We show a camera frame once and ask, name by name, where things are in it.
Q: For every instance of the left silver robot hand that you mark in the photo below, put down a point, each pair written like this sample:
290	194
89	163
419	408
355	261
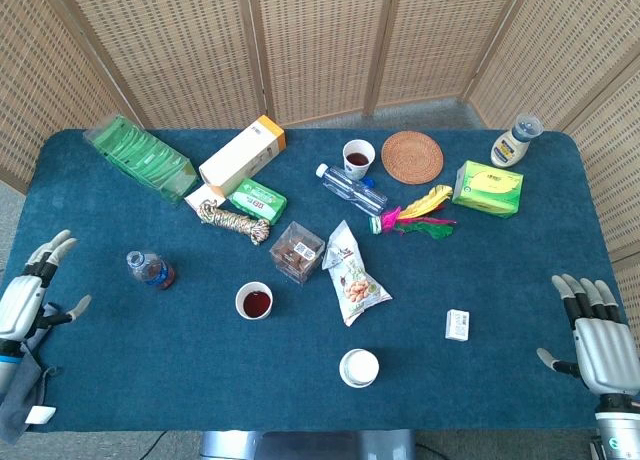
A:
20	305

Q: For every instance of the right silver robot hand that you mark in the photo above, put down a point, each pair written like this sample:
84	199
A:
602	350

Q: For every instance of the small dark drink bottle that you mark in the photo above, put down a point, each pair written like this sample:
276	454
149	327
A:
152	272

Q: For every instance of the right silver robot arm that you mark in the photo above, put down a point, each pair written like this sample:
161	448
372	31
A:
617	425

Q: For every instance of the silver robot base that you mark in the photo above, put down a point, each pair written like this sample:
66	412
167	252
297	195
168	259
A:
307	446

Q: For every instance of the white squeeze sauce bottle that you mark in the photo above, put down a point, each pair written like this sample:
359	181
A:
510	147

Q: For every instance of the paper cup with dark liquid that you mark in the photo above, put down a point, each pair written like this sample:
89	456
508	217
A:
254	302

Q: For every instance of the blue bottle cap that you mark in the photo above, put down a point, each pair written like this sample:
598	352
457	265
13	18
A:
369	182

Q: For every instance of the clear empty water bottle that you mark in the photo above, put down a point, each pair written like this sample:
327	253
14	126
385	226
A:
352	190

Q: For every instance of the grey cloth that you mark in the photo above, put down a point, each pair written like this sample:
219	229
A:
22	397

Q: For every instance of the white cloth label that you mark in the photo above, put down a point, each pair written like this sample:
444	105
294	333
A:
40	415

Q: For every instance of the small white box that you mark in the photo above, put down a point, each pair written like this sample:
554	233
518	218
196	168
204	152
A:
458	325

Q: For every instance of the clear box of green packets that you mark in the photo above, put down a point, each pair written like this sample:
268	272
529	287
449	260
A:
142	157

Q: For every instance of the green and yellow tissue box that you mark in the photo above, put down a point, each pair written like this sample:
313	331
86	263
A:
487	187

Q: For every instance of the white paper packet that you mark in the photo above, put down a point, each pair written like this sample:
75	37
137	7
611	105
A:
196	196

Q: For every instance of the colourful feather shuttlecock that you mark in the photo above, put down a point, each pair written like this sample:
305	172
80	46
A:
422	207

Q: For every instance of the white round jar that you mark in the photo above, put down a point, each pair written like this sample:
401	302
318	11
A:
359	367

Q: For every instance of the nut snack bag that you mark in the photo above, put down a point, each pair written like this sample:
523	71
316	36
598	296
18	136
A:
356	285

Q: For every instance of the green wrapped pack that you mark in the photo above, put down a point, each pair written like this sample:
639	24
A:
259	201

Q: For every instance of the white and orange carton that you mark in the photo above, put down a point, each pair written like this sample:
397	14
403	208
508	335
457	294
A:
240	157

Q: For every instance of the round woven coaster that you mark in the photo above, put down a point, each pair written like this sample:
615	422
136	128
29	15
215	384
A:
412	157

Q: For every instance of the clear box of brown snacks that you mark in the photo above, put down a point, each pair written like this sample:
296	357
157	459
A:
296	252

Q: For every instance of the woven bamboo folding screen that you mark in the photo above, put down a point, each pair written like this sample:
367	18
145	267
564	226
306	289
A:
320	45

